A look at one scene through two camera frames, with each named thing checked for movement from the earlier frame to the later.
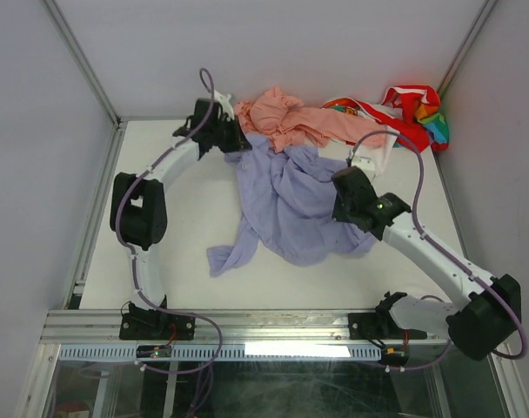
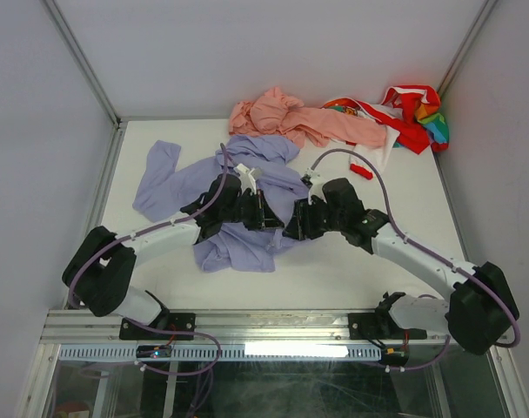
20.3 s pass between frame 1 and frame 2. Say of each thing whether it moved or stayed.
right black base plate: stayed
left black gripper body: moved
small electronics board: stayed
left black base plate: stayed
